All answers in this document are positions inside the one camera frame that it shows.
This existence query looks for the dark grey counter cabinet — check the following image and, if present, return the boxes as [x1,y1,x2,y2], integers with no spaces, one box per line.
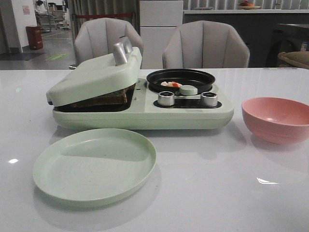
[183,9,309,68]

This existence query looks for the mint green breakfast maker base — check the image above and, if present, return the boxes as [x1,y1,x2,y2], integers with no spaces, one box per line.
[53,76,234,130]

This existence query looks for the white refrigerator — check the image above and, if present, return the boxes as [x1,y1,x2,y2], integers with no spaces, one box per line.
[140,0,183,69]

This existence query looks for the silver control knob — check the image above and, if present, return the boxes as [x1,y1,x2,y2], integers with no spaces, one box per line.
[157,91,175,106]
[200,92,218,107]

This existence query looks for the right grey upholstered chair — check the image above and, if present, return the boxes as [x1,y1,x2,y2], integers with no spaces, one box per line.
[162,20,250,69]

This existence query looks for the pink bowl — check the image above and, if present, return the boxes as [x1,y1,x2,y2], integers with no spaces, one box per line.
[242,97,309,144]

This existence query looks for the black round frying pan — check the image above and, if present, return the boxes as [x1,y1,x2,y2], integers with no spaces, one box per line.
[146,69,215,95]

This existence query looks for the mint green plate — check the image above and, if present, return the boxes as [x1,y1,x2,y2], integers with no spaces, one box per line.
[33,129,156,208]

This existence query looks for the left silver control knob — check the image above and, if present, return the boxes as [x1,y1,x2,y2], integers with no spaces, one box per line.
[157,91,175,106]

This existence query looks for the orange shrimp pieces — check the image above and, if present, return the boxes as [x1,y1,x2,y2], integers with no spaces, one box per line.
[160,81,182,87]

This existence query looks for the beige sofa cushion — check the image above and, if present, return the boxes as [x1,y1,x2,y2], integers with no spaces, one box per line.
[278,51,309,69]

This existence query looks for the fruit plate on counter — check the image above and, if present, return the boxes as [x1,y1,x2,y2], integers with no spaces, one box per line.
[238,0,261,10]

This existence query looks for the right silver control knob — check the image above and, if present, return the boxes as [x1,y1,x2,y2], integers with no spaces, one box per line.
[200,92,218,107]

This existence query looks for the red trash bin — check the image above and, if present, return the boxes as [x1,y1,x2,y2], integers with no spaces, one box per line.
[26,26,43,50]

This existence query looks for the left grey upholstered chair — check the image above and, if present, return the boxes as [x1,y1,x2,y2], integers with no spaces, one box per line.
[74,18,143,69]

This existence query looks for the dark washing machine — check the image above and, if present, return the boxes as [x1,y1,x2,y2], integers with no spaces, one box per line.
[266,24,309,67]

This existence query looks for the grey upholstered chair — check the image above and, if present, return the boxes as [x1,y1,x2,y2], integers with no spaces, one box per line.
[74,18,143,69]
[162,20,250,69]

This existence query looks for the red barrier belt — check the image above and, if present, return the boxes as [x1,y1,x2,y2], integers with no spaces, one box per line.
[74,12,134,19]

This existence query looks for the mint green sandwich maker lid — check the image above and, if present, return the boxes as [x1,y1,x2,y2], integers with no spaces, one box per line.
[46,47,142,106]

